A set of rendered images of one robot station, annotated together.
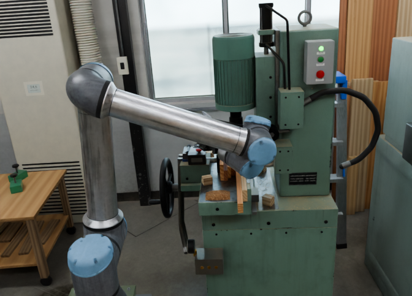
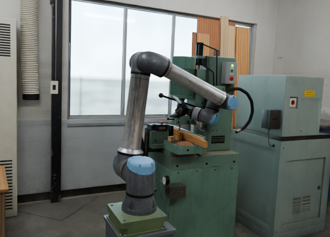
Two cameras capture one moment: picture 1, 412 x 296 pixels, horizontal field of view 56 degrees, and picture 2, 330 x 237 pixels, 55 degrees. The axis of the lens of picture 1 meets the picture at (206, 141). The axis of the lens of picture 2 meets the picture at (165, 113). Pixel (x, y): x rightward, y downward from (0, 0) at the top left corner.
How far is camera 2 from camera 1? 122 cm
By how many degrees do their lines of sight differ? 31
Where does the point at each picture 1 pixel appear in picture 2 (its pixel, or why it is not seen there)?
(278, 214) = (211, 157)
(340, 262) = not seen: hidden behind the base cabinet
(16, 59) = not seen: outside the picture
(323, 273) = (232, 196)
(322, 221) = (232, 161)
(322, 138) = (227, 115)
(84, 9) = (34, 42)
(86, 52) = (30, 73)
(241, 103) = (189, 93)
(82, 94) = (158, 61)
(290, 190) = (211, 146)
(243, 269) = (191, 197)
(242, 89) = not seen: hidden behind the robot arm
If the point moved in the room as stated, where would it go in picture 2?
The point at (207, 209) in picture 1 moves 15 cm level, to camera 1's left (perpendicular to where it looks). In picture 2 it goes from (182, 150) to (162, 151)
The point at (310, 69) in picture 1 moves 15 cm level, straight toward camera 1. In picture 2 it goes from (227, 75) to (235, 75)
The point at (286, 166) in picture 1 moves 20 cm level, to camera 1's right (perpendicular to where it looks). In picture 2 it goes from (216, 128) to (237, 127)
